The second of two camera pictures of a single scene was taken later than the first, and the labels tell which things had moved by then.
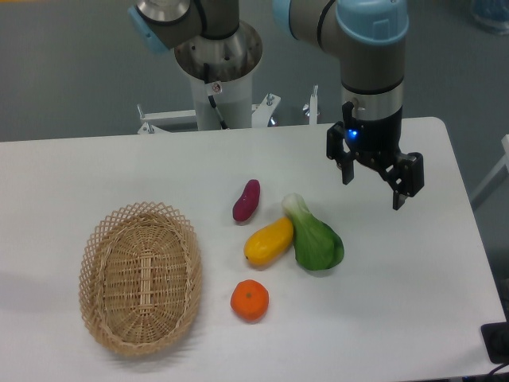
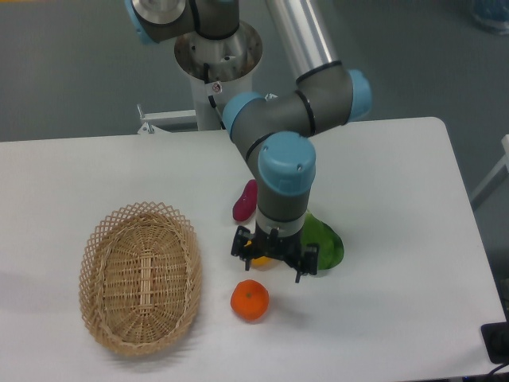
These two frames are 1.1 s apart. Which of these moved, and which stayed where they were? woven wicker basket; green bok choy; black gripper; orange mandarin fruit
Moved: black gripper
Stayed: green bok choy; orange mandarin fruit; woven wicker basket
